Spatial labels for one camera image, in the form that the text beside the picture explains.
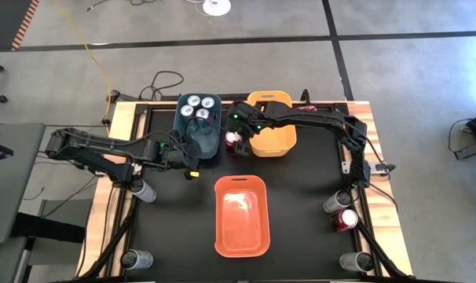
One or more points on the grey desk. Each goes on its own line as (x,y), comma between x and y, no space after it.
(10,188)

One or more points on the yellow plastic bin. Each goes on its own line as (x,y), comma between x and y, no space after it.
(275,143)

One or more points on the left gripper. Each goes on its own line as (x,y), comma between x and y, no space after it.
(183,157)

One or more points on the black diagonal support strut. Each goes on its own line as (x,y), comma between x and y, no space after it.
(379,251)
(108,245)

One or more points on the white round disc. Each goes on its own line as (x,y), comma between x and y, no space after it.
(216,8)

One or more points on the black aluminium table frame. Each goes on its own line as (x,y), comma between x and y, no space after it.
(126,232)

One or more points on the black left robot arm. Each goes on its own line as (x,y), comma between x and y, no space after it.
(96,143)

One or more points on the orange plastic bin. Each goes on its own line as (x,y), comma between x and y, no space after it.
(242,220)

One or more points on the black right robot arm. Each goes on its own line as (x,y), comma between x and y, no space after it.
(312,118)

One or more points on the white Celsius drink can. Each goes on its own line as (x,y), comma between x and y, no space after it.
(336,202)
(138,260)
(145,192)
(354,261)

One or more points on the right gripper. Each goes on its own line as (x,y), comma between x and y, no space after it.
(246,118)

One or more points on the black mat orange striped edge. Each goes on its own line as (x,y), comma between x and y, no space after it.
(6,23)

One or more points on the blue plastic bin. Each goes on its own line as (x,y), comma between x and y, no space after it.
(212,145)

